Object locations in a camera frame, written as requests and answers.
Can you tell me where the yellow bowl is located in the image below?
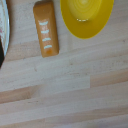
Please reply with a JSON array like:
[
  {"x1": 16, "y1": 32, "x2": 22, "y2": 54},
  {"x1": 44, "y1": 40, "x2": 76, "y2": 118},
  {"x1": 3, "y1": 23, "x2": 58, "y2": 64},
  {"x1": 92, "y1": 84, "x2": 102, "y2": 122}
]
[{"x1": 59, "y1": 0, "x2": 115, "y2": 40}]

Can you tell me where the orange bread loaf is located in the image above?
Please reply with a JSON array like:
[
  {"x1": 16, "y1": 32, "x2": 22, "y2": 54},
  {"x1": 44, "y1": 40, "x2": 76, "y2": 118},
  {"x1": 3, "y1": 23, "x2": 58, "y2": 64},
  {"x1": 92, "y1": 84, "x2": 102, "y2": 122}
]
[{"x1": 32, "y1": 0, "x2": 61, "y2": 59}]

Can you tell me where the dark object on plate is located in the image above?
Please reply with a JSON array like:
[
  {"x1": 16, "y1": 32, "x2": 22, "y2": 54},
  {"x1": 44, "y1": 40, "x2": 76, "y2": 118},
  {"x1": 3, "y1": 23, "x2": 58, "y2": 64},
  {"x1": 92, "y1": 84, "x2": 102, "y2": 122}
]
[{"x1": 0, "y1": 35, "x2": 6, "y2": 69}]

